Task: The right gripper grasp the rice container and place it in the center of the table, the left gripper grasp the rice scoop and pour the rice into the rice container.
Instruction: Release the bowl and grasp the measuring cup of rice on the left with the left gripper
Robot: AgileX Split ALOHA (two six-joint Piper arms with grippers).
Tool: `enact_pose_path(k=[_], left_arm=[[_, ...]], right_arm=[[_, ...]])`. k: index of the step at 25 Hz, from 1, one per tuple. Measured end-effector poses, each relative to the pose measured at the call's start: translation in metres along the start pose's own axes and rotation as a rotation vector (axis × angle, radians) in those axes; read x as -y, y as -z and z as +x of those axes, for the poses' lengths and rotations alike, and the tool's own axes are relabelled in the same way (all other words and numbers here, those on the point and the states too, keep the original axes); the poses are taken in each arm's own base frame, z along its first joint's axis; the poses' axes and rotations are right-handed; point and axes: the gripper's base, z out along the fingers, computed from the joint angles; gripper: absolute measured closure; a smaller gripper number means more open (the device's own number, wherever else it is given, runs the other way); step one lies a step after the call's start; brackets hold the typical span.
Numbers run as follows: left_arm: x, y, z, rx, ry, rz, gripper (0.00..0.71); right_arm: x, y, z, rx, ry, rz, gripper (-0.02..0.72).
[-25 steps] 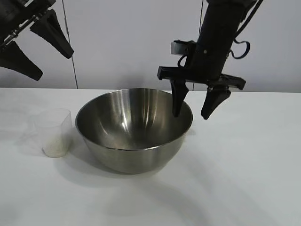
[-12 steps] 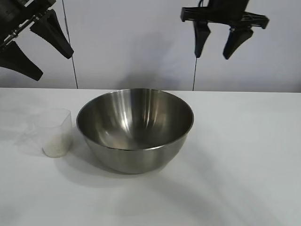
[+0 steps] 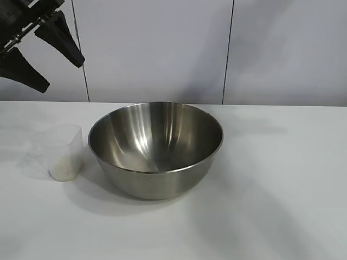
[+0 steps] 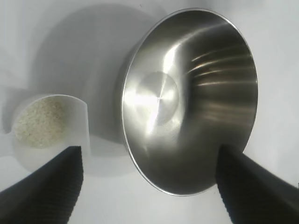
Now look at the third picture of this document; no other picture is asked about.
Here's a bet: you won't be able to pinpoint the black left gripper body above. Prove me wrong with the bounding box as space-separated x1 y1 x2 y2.
0 0 65 57

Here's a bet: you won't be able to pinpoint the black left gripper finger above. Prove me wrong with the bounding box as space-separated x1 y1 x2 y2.
0 50 51 94
34 10 86 69

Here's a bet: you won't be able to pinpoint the translucent plastic measuring cup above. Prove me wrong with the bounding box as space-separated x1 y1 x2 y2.
16 123 86 182

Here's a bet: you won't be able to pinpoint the white rice grains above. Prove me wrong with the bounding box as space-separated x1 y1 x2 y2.
50 159 83 181

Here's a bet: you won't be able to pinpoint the stainless steel mixing bowl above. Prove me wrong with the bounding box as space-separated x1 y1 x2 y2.
87 101 224 201

